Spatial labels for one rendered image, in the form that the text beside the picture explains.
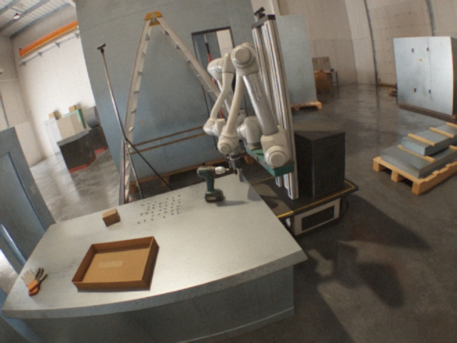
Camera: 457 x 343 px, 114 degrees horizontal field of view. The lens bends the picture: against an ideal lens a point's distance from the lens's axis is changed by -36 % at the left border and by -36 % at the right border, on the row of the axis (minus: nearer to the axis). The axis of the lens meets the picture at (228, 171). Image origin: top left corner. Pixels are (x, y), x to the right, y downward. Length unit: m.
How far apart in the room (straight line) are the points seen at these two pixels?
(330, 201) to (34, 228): 2.76
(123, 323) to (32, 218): 1.52
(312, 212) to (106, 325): 1.65
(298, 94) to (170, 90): 4.94
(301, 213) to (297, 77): 6.00
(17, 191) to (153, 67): 2.34
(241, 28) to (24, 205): 3.46
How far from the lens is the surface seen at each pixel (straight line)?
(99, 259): 1.39
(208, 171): 1.38
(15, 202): 2.52
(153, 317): 1.26
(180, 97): 3.36
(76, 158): 7.01
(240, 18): 3.60
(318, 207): 1.92
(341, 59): 15.07
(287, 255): 1.02
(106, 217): 1.67
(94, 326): 1.43
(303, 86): 7.50
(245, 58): 1.24
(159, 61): 3.40
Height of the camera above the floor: 1.39
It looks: 24 degrees down
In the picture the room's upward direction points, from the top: 12 degrees counter-clockwise
